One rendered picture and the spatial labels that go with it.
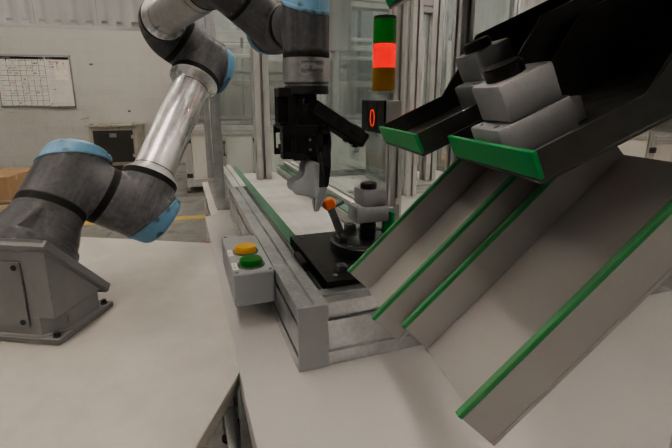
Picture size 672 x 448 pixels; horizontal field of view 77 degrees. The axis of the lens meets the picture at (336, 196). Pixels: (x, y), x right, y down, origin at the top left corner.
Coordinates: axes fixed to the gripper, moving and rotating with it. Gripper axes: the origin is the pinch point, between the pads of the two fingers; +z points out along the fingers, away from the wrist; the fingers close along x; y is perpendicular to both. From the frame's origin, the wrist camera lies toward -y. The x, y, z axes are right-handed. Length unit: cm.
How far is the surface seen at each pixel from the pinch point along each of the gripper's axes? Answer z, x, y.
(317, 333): 14.7, 16.8, 5.9
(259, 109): -14, -105, -8
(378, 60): -26.1, -17.5, -19.0
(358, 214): 2.0, 2.2, -6.5
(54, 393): 20.5, 9.8, 40.5
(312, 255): 9.3, 0.3, 1.6
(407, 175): 11, -78, -61
